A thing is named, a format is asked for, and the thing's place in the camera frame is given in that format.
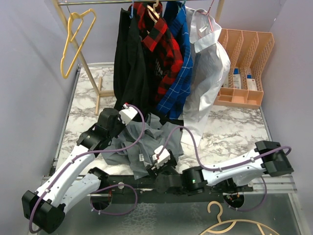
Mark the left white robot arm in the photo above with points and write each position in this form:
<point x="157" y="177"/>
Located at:
<point x="46" y="207"/>

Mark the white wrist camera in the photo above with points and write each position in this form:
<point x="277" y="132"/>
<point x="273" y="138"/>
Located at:
<point x="160" y="156"/>
<point x="128" y="113"/>

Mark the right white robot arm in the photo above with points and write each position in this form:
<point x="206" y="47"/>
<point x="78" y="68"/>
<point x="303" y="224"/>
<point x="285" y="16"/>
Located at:
<point x="268" y="157"/>

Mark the beige hanger in foreground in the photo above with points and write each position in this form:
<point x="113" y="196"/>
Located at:
<point x="233" y="222"/>

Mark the pink wire hanger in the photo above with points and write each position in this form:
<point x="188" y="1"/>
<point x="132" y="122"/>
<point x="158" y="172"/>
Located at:
<point x="203" y="24"/>

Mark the orange plastic file organizer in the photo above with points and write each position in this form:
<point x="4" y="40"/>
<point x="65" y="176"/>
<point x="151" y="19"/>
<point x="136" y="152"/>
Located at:
<point x="245" y="49"/>

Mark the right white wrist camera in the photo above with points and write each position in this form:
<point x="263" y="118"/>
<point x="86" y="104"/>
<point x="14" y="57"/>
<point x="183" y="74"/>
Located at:
<point x="160" y="156"/>

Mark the white box in organizer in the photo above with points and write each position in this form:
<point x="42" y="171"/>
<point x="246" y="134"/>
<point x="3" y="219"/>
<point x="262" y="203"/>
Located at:
<point x="237" y="78"/>
<point x="251" y="82"/>

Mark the blue wire hanger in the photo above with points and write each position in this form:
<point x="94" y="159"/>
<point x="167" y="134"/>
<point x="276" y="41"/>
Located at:
<point x="131" y="9"/>

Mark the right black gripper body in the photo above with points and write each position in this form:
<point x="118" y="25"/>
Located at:
<point x="167" y="168"/>

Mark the black hanging shirt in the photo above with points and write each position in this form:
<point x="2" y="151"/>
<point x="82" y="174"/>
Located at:
<point x="130" y="75"/>

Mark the beige wooden hanger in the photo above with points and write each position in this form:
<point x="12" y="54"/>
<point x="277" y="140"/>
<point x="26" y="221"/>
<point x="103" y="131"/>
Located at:
<point x="152" y="11"/>

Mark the blue plaid shirt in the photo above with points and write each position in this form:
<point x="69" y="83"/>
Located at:
<point x="173" y="102"/>

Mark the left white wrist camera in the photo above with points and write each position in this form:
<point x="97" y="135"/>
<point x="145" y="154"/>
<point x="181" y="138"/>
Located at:
<point x="128" y="113"/>

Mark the grey button shirt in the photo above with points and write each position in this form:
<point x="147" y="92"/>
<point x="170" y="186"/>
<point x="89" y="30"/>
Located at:
<point x="140" y="155"/>

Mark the red black plaid shirt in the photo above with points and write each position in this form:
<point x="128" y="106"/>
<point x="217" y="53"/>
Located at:
<point x="162" y="51"/>

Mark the white hanging shirt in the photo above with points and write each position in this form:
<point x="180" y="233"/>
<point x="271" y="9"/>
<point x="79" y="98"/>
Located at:
<point x="211" y="66"/>

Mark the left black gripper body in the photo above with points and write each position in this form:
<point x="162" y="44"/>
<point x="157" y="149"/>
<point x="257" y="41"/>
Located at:
<point x="115" y="132"/>

